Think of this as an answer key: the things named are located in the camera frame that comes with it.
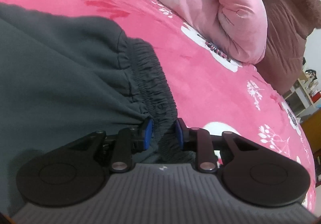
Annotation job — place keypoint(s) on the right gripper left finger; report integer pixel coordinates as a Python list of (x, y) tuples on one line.
[(145, 134)]

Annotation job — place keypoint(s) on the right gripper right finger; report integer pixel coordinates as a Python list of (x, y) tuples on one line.
[(185, 137)]

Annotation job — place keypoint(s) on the dark grey trousers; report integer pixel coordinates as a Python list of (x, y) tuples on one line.
[(65, 77)]

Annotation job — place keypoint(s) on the pink floral bed blanket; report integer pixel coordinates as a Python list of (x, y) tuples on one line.
[(208, 92)]

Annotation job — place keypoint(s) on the white shelf with items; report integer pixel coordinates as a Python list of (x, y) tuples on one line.
[(299, 97)]

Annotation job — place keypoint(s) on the brown wooden door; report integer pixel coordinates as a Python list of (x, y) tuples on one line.
[(311, 127)]

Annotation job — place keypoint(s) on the pink grey folded quilt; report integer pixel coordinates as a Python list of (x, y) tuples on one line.
[(208, 5)]

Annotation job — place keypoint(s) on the brown plush coat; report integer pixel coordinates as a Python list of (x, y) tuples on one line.
[(290, 22)]

